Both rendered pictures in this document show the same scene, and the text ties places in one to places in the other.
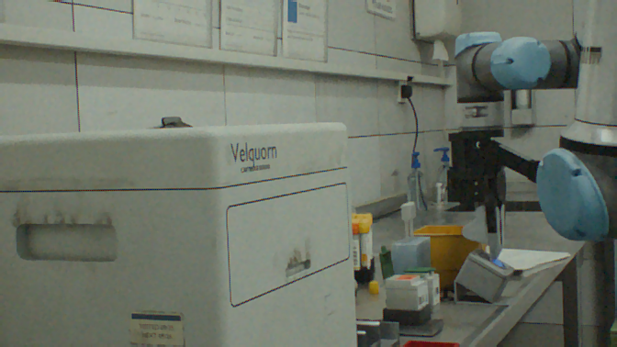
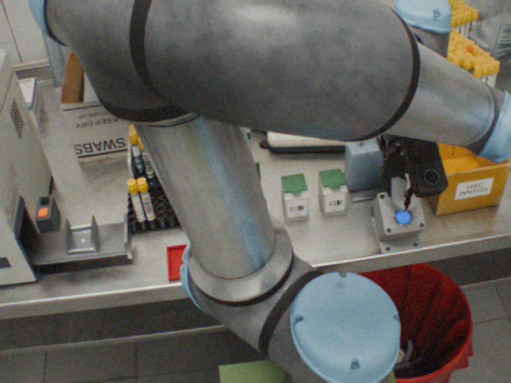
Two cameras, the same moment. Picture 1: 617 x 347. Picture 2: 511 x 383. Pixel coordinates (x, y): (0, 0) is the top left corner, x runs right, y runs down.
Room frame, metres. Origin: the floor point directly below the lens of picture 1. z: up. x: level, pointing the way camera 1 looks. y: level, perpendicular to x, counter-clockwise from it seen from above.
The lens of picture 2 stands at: (0.97, -0.78, 1.67)
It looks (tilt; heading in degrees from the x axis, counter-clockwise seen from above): 45 degrees down; 63
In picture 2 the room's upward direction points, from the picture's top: 5 degrees counter-clockwise
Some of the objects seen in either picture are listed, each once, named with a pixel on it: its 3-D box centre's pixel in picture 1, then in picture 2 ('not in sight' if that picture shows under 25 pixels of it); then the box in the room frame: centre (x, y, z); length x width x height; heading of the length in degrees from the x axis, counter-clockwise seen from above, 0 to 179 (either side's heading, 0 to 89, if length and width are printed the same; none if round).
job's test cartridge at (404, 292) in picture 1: (406, 299); not in sight; (1.29, -0.13, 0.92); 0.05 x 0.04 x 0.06; 65
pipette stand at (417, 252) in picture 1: (412, 270); (374, 164); (1.52, -0.17, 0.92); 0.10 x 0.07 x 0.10; 159
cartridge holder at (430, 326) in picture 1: (407, 319); not in sight; (1.29, -0.13, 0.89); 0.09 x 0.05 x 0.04; 65
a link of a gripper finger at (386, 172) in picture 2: (491, 205); (395, 172); (1.45, -0.29, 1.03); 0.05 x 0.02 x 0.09; 157
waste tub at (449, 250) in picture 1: (454, 257); (459, 165); (1.64, -0.26, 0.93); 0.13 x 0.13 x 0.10; 69
